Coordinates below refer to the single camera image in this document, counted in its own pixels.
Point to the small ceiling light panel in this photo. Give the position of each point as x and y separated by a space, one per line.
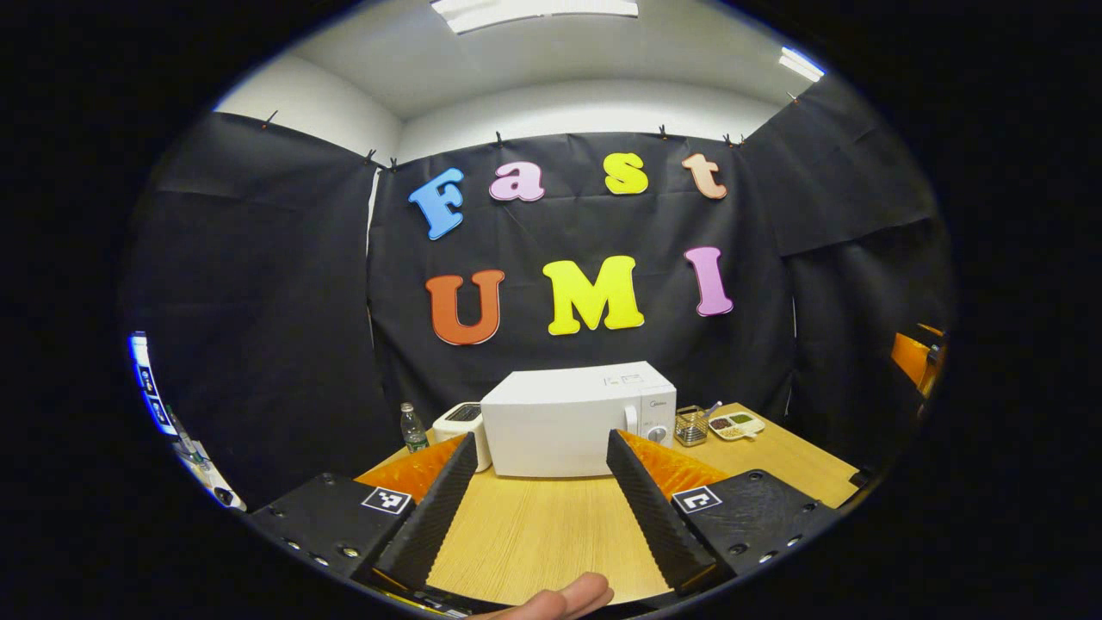
801 64

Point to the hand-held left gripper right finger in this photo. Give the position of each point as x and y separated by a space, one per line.
659 517

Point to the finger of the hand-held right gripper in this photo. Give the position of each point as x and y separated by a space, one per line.
911 357

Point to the metal spoon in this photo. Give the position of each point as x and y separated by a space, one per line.
714 407

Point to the divided cream condiment dish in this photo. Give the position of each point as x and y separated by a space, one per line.
736 424

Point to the white toaster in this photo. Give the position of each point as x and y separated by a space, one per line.
461 422

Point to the white ledge with clutter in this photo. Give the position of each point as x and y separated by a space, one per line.
202 469

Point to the clear plastic water bottle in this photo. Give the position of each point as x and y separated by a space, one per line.
414 430

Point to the large ceiling light panel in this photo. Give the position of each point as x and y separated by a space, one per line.
534 10

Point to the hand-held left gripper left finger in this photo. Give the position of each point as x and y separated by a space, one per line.
430 517

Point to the white microwave oven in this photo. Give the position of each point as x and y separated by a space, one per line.
560 422

